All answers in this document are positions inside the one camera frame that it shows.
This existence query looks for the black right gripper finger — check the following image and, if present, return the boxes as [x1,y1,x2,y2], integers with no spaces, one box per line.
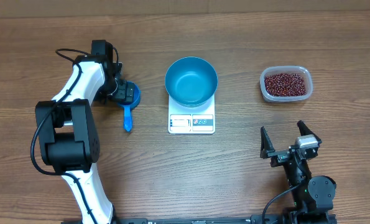
[297,120,322,144]
[260,127,275,159]

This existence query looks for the blue plastic measuring scoop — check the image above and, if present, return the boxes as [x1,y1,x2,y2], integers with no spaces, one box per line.
[118,81,141,132]

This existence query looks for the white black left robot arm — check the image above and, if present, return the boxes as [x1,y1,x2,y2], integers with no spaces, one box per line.
[30,40,141,223]

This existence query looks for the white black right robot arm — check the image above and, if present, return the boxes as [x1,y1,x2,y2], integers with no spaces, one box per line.
[251,120,337,223]

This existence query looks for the teal plastic bowl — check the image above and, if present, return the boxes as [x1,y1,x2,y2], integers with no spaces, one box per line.
[165,57,218,107]

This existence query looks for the white digital kitchen scale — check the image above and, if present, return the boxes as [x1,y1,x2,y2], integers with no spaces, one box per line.
[168,95,216,134]

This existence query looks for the red adzuki beans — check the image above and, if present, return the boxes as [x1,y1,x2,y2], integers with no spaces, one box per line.
[264,73,307,96]

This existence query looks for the clear plastic container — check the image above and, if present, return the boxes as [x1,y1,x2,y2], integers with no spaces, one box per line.
[259,65,313,103]

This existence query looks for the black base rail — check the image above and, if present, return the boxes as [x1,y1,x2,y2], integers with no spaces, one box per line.
[61,215,338,224]

